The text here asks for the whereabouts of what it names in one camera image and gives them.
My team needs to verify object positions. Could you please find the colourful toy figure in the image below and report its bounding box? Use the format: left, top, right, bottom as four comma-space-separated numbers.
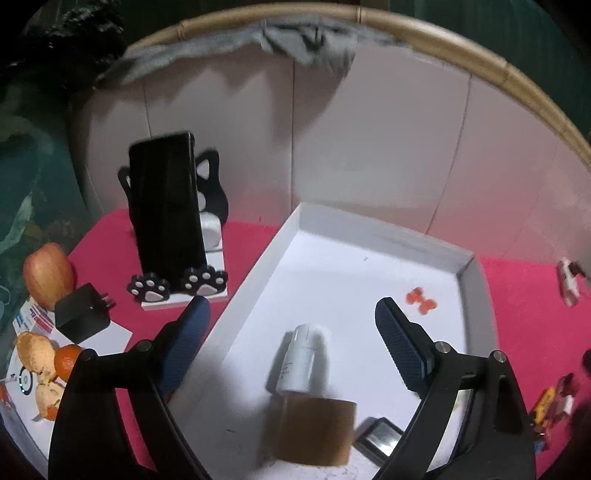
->
531, 374, 580, 453

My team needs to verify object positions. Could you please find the white shallow cardboard box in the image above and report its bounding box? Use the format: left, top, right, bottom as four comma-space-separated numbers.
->
168, 202, 502, 480

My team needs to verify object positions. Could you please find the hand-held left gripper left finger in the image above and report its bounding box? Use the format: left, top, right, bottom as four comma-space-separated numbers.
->
48, 295, 213, 480

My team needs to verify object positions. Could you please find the red apple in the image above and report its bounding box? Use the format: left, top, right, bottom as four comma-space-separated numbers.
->
23, 242, 75, 311

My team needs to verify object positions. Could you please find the black smartphone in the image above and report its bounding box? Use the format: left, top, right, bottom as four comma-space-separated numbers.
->
128, 131, 207, 282

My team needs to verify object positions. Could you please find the bamboo rim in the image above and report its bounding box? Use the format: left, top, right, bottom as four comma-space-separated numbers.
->
117, 7, 591, 167

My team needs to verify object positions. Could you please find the teal printed cloth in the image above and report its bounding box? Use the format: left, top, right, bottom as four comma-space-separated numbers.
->
0, 129, 88, 287

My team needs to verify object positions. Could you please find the black charger plug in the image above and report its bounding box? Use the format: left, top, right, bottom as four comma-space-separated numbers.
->
54, 284, 116, 344

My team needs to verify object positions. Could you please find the blue and red printed packet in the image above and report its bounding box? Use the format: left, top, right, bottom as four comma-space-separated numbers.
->
14, 298, 58, 335

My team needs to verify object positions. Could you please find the white paper card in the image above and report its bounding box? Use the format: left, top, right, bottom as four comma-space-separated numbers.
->
46, 318, 134, 358

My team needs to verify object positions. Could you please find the red table cloth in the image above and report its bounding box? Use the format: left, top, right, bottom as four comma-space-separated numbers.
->
67, 208, 591, 480

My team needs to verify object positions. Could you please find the orange tangerine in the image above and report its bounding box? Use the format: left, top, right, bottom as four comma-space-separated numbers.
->
54, 344, 86, 381

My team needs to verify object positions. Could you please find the small dark metal case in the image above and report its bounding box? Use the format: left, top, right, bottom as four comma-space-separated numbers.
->
353, 416, 404, 464

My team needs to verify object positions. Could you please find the grey cloth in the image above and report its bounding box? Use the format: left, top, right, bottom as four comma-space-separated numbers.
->
95, 18, 402, 90

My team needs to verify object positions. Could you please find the small tangerine peel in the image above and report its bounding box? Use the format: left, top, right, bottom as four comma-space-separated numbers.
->
36, 381, 65, 422

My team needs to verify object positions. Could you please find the black cat phone stand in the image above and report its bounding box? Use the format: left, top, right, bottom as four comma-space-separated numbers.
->
117, 148, 229, 315

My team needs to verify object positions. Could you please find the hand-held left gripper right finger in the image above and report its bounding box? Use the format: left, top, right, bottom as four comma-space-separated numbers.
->
372, 296, 537, 480

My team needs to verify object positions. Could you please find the small white rounded box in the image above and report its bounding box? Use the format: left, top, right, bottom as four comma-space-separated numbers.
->
199, 212, 225, 252

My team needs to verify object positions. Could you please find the black plastic bag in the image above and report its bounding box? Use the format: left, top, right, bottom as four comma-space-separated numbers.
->
0, 0, 130, 116

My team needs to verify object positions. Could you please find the small white toy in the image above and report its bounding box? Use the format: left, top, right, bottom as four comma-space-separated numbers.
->
556, 257, 591, 306

